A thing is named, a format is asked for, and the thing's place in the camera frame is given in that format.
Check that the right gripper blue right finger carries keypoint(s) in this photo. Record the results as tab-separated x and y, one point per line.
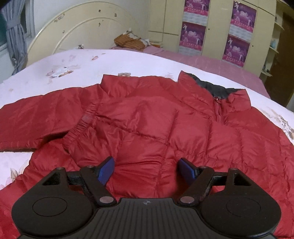
187	170

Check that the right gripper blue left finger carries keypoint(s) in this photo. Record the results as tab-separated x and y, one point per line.
105	170

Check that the red puffer jacket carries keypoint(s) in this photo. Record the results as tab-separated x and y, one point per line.
147	124

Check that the white floral bed quilt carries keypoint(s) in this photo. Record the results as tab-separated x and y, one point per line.
82	68

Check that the pink striped bed sheet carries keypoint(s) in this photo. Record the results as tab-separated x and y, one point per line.
206	63

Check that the brown wooden door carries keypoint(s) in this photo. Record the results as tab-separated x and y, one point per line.
280	85

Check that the lower right purple poster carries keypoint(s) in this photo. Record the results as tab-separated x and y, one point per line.
236	51

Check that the purple poster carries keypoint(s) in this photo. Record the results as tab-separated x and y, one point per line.
196	11
236	51
191	39
242	21

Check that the brown patterned pillow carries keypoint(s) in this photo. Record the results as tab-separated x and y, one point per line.
129	40

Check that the lower left purple poster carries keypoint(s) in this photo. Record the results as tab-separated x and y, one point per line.
191	39

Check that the cream wooden headboard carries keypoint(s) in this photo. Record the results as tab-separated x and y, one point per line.
92	25

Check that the cream corner shelf unit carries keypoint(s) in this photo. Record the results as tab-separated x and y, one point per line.
278	13

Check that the cream wardrobe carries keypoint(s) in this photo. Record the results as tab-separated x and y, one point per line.
166	19

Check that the upper left purple poster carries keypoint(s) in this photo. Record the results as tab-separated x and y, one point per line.
196	11

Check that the upper right purple poster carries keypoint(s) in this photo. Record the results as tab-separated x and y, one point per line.
242	21

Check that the grey window curtain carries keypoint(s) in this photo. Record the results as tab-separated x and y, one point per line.
15	35

